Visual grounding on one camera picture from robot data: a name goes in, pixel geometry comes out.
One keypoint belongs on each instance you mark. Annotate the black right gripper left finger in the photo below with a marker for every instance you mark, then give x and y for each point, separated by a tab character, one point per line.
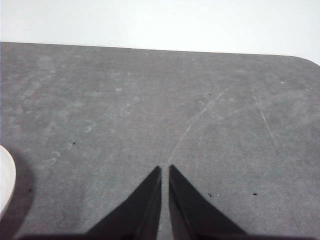
140	215

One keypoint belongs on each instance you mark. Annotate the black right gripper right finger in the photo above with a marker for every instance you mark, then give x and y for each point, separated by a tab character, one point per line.
192	215

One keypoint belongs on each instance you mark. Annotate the white round plate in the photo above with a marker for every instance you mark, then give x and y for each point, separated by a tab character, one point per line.
6	175

